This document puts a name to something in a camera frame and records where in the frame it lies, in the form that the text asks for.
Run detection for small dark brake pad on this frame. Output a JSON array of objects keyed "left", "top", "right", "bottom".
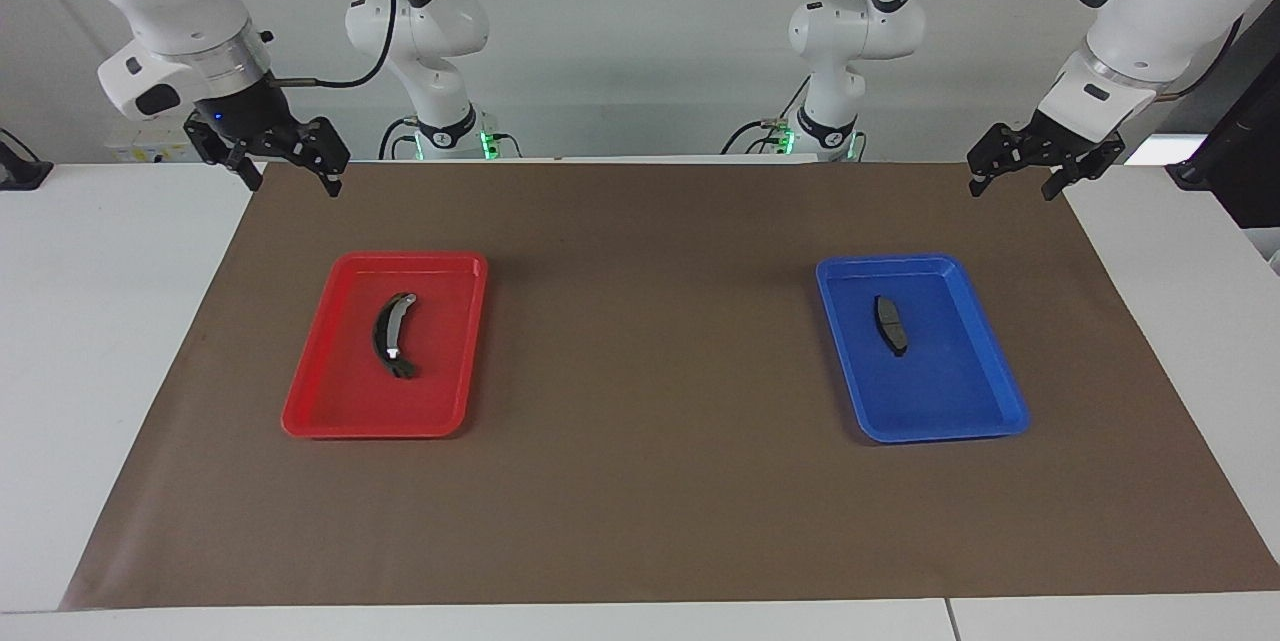
[{"left": 874, "top": 294, "right": 910, "bottom": 358}]

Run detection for white yellow box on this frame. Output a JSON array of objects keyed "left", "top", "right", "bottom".
[{"left": 105, "top": 128, "right": 196, "bottom": 165}]

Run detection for large black stand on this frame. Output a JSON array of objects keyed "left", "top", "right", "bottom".
[{"left": 1165, "top": 16, "right": 1280, "bottom": 229}]

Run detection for blue plastic tray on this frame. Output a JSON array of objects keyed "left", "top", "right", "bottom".
[{"left": 815, "top": 254, "right": 1031, "bottom": 444}]

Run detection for red plastic tray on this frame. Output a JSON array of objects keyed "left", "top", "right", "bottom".
[{"left": 281, "top": 251, "right": 489, "bottom": 440}]

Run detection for brown table mat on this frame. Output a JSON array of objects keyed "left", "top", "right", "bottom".
[{"left": 60, "top": 161, "right": 1280, "bottom": 612}]

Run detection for black right base cables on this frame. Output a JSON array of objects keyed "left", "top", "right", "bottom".
[{"left": 378, "top": 116, "right": 421, "bottom": 160}]

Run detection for black base cables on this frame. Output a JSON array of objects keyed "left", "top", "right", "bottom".
[
  {"left": 378, "top": 116, "right": 421, "bottom": 160},
  {"left": 722, "top": 116, "right": 796, "bottom": 157}
]

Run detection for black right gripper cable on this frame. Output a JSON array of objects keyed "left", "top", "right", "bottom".
[{"left": 272, "top": 0, "right": 401, "bottom": 89}]

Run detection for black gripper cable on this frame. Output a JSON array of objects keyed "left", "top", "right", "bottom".
[
  {"left": 272, "top": 0, "right": 401, "bottom": 89},
  {"left": 1150, "top": 16, "right": 1246, "bottom": 104}
]

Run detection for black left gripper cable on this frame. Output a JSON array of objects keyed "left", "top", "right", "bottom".
[{"left": 1150, "top": 16, "right": 1246, "bottom": 104}]

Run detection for black clamp mount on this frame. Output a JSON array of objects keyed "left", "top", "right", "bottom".
[{"left": 0, "top": 128, "right": 53, "bottom": 192}]

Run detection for black left base cables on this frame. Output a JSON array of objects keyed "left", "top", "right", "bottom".
[{"left": 722, "top": 116, "right": 796, "bottom": 157}]

